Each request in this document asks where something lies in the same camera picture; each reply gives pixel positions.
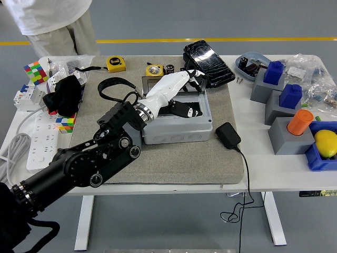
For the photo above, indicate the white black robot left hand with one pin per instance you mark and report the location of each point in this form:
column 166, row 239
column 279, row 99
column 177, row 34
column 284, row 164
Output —
column 168, row 85

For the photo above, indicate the grey plastic junction box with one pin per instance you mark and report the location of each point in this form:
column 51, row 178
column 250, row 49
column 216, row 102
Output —
column 184, row 131

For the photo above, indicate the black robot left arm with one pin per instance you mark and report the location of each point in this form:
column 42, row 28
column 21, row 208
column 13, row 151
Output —
column 87, row 163

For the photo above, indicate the blue block battery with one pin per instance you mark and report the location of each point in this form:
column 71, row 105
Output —
column 273, row 73
column 290, row 96

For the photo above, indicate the white dotted box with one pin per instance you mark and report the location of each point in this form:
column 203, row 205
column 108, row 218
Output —
column 54, row 80

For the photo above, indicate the orange cylinder battery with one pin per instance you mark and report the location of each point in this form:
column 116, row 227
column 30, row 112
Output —
column 300, row 123

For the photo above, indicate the black cylinder capacitor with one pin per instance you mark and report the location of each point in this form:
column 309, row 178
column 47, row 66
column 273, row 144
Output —
column 170, row 69

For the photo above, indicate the yellow round-faced tape measure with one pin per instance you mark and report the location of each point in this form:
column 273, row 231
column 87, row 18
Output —
column 154, row 70

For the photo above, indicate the black glossy case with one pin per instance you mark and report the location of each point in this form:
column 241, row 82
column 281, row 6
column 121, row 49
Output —
column 210, row 64

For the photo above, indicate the yellow square tape measure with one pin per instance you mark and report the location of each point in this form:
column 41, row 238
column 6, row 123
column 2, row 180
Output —
column 116, row 64

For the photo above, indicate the black power adapter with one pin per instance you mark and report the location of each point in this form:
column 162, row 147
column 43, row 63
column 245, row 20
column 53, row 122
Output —
column 228, row 135

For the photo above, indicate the grey-brown mat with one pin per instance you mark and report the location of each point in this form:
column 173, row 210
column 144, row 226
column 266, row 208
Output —
column 171, row 163

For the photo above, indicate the black capacitor in dish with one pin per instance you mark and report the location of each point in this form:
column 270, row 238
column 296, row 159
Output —
column 243, row 63

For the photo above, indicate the brown component in dish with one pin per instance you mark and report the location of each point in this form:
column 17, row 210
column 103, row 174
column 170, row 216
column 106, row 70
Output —
column 252, row 68

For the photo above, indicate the blue-grey dish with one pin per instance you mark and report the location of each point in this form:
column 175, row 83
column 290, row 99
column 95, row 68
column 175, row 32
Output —
column 252, row 56

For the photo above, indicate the grey block holder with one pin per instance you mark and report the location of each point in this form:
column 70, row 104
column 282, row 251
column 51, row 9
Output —
column 287, row 143
column 273, row 110
column 260, row 91

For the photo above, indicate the clear plastic bag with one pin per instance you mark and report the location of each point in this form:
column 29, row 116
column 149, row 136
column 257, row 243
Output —
column 76, row 61

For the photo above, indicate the black cloth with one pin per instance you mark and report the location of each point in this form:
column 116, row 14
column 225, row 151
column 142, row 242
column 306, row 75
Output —
column 65, row 96

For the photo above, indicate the bright small puzzle cube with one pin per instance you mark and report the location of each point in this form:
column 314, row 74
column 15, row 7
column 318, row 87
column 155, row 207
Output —
column 65, row 125

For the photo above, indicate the thin metal screwdriver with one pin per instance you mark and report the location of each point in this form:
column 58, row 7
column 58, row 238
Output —
column 49, row 68

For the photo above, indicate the pastel large puzzle cube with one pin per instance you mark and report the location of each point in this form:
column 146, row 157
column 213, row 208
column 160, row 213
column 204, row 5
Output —
column 36, row 73

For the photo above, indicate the clear bag with white label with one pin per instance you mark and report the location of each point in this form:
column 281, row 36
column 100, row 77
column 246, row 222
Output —
column 302, row 69

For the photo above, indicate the white power strip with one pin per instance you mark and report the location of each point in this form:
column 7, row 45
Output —
column 42, row 137

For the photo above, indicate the white circuit breaker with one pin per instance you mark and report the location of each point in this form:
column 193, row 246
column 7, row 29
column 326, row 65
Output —
column 27, row 98

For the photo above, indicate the person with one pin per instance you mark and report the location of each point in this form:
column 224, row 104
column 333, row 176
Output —
column 39, row 15

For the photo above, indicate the clear bag of resistors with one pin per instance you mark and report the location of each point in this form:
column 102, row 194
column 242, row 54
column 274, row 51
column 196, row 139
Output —
column 322, row 93

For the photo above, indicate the white table leg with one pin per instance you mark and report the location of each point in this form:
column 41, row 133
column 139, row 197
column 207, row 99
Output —
column 275, row 218
column 83, row 224

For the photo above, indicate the blue plastic bin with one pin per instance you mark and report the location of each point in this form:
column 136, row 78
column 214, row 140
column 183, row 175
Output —
column 316, row 160

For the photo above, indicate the yellow lemon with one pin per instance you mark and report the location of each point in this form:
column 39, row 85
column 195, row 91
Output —
column 326, row 143

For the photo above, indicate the black table control panel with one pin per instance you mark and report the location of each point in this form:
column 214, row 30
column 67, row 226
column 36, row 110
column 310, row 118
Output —
column 316, row 193

